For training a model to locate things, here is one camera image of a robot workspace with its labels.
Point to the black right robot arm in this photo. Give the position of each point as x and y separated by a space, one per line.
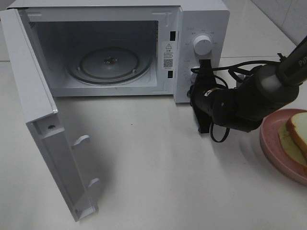
240 96

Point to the upper white power knob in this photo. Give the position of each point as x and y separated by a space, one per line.
202 45

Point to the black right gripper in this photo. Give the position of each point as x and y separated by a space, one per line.
201 98

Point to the lower white timer knob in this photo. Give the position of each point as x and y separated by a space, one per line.
193 77

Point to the white microwave oven body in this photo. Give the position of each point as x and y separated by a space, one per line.
164 29

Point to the white microwave door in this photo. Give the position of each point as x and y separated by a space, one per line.
29 68

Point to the white bread sandwich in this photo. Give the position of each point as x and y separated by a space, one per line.
293 138

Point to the glass microwave turntable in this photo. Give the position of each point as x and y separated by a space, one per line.
109 65

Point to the pink round plate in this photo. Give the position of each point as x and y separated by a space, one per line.
272 149

